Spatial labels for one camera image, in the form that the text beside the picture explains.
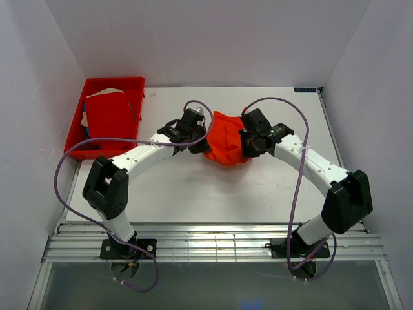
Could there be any red plastic bin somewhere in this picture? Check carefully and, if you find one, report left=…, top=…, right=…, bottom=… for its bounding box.
left=64, top=76, right=145, bottom=152

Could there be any orange t-shirt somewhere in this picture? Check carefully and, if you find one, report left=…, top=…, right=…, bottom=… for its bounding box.
left=203, top=111, right=249, bottom=166

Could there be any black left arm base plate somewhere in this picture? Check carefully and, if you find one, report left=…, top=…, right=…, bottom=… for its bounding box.
left=99, top=238, right=157, bottom=260

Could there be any dark logo sticker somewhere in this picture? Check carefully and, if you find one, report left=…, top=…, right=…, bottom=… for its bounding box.
left=294, top=87, right=317, bottom=93

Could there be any red folded t-shirt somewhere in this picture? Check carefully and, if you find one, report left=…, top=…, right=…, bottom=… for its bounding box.
left=85, top=93, right=136, bottom=140

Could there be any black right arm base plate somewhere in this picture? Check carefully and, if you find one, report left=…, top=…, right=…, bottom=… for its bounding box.
left=265, top=238, right=330, bottom=258

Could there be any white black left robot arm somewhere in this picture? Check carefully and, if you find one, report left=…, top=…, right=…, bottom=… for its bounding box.
left=82, top=107, right=210, bottom=258

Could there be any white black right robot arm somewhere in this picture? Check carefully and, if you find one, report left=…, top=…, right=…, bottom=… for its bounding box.
left=239, top=108, right=373, bottom=257

